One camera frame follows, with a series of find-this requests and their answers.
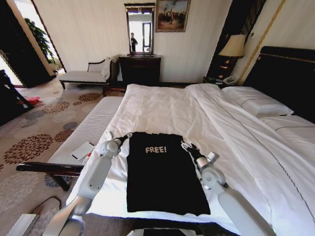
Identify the black FREE print t-shirt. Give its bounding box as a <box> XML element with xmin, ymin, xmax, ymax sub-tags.
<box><xmin>126</xmin><ymin>131</ymin><xmax>212</xmax><ymax>216</ymax></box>

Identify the white duvet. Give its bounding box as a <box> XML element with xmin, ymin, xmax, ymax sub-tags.
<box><xmin>66</xmin><ymin>83</ymin><xmax>315</xmax><ymax>236</ymax></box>

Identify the white cushioned wooden bench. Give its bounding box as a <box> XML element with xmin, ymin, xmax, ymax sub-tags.
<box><xmin>16</xmin><ymin>96</ymin><xmax>124</xmax><ymax>192</ymax></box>

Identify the dark wooden stool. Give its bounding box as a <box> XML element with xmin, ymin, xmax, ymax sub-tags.
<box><xmin>102</xmin><ymin>82</ymin><xmax>127</xmax><ymax>98</ymax></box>

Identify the dark wooden dresser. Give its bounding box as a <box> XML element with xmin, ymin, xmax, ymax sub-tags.
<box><xmin>118</xmin><ymin>54</ymin><xmax>162</xmax><ymax>86</ymax></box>

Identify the dark nightstand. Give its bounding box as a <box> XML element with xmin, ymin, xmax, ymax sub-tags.
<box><xmin>202</xmin><ymin>76</ymin><xmax>238</xmax><ymax>87</ymax></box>

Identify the white towel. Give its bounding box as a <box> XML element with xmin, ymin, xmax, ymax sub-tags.
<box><xmin>101</xmin><ymin>57</ymin><xmax>113</xmax><ymax>81</ymax></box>

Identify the white cushioned chaise longue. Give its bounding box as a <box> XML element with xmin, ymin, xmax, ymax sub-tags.
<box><xmin>58</xmin><ymin>58</ymin><xmax>119</xmax><ymax>90</ymax></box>

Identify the white telephone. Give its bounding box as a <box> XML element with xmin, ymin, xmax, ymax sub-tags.
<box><xmin>221</xmin><ymin>76</ymin><xmax>238</xmax><ymax>86</ymax></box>

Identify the white pillow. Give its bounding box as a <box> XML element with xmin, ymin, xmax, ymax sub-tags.
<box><xmin>260</xmin><ymin>115</ymin><xmax>315</xmax><ymax>158</ymax></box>
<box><xmin>221</xmin><ymin>86</ymin><xmax>295</xmax><ymax>118</ymax></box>

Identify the person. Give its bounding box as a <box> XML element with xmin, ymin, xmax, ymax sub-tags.
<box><xmin>130</xmin><ymin>32</ymin><xmax>139</xmax><ymax>53</ymax></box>

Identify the grey padded cushion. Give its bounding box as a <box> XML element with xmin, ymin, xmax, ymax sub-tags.
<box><xmin>29</xmin><ymin>196</ymin><xmax>67</xmax><ymax>222</ymax></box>

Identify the cream shade table lamp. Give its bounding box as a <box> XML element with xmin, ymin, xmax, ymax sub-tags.
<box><xmin>218</xmin><ymin>34</ymin><xmax>247</xmax><ymax>75</ymax></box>

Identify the dark framed mirror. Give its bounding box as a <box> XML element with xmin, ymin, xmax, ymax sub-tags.
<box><xmin>124</xmin><ymin>2</ymin><xmax>157</xmax><ymax>56</ymax></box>

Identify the dark wooden headboard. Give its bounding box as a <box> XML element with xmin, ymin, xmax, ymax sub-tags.
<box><xmin>242</xmin><ymin>45</ymin><xmax>315</xmax><ymax>125</ymax></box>

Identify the dark wooden chair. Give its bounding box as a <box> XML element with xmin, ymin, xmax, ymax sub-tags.
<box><xmin>0</xmin><ymin>69</ymin><xmax>35</xmax><ymax>126</ymax></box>

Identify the gold framed painting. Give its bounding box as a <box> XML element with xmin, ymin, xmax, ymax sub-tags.
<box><xmin>155</xmin><ymin>0</ymin><xmax>192</xmax><ymax>33</ymax></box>

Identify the white box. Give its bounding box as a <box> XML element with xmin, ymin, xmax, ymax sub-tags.
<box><xmin>11</xmin><ymin>213</ymin><xmax>38</xmax><ymax>236</ymax></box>

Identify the green potted plant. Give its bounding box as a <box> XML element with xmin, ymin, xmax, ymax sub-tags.
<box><xmin>24</xmin><ymin>18</ymin><xmax>59</xmax><ymax>71</ymax></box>

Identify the dark wooden wardrobe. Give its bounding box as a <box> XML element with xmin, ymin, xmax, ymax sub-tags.
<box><xmin>0</xmin><ymin>0</ymin><xmax>54</xmax><ymax>89</ymax></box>

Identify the dark wood wall panel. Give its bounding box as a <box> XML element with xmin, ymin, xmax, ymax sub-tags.
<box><xmin>206</xmin><ymin>0</ymin><xmax>267</xmax><ymax>77</ymax></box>

